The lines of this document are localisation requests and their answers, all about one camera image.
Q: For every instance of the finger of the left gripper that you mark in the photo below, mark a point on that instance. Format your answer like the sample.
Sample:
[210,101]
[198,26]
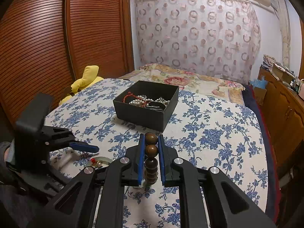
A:
[84,147]

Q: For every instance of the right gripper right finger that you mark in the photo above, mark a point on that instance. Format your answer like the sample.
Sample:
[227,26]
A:
[208,198]

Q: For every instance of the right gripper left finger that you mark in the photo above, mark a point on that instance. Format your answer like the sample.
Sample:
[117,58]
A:
[95,197]

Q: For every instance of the circle patterned sheer curtain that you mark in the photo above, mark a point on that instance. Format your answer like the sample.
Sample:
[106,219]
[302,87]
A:
[217,38]

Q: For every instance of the black jewelry box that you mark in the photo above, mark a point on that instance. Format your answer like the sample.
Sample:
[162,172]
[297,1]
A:
[161,100]

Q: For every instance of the yellow plush toy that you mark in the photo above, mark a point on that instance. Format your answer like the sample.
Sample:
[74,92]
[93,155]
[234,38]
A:
[89,77]

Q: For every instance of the blue floral white blanket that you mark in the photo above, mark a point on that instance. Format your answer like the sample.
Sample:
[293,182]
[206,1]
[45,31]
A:
[203,130]

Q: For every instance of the wooden louvered wardrobe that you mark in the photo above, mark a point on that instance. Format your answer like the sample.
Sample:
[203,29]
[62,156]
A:
[46,45]

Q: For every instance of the wooden sideboard cabinet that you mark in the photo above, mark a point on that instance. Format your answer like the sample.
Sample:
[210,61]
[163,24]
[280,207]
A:
[283,114]

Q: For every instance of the blue plastic bag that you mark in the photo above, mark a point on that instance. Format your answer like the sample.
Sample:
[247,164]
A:
[257,83]

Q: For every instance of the red cord jade pendant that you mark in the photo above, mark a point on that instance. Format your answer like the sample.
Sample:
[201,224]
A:
[135,100]

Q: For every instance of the pink floral bedspread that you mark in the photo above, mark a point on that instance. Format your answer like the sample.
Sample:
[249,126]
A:
[188,81]

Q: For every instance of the cardboard box on cabinet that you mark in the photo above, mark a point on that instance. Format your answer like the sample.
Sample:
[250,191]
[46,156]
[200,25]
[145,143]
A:
[282,73]

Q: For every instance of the cream lace side curtain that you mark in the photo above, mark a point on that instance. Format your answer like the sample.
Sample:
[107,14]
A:
[285,31]

